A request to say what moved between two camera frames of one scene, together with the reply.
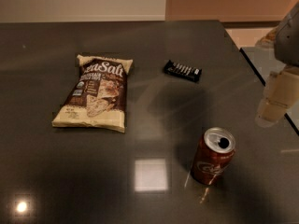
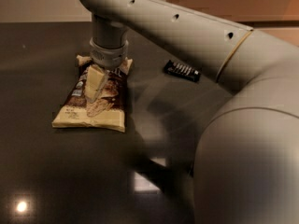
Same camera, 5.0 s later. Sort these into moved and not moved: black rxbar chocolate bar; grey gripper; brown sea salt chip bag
Moved: grey gripper
Not moved: black rxbar chocolate bar; brown sea salt chip bag
